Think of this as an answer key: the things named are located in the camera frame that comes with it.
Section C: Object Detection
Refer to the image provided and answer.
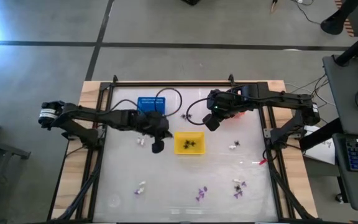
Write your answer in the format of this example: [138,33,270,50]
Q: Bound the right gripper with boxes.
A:
[202,90,254,131]

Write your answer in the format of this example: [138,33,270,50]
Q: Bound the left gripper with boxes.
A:
[141,111,174,154]

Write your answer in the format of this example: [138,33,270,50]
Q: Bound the yellow plastic basket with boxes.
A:
[173,131,206,156]

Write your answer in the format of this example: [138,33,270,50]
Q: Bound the blue plastic basket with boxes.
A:
[137,96,167,116]

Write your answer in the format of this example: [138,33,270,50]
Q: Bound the black desk foot bar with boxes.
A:
[299,118,344,152]

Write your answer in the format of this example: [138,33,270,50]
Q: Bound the white printed paper sheet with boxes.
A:
[303,126,336,166]

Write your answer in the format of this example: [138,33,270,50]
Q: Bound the person's shoe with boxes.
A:
[320,14,347,35]

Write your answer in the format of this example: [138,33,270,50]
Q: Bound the black monitor pole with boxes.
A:
[335,24,358,67]

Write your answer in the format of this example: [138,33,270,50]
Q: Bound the grey side stand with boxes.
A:
[0,136,32,224]

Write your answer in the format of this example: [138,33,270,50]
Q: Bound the red striped mat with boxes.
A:
[335,0,356,37]

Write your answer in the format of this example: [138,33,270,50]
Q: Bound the person's leg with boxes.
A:
[337,0,358,20]

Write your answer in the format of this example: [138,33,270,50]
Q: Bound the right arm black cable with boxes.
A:
[186,98,211,126]

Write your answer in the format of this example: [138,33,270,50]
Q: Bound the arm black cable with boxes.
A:
[186,98,211,126]
[109,87,183,118]

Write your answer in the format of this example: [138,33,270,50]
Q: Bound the black aluminium table frame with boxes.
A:
[50,81,316,223]

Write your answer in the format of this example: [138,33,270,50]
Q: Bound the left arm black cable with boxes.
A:
[109,87,183,118]

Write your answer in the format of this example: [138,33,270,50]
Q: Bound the black floor cable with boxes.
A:
[286,73,335,125]

